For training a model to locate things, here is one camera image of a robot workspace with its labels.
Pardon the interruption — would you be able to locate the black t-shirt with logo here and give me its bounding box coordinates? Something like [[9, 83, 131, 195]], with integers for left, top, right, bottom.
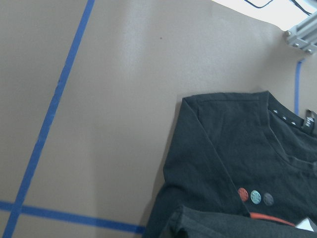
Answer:
[[144, 91, 317, 238]]

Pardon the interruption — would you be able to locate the aluminium frame post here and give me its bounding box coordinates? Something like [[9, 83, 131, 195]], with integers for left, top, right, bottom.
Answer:
[[285, 12, 317, 54]]

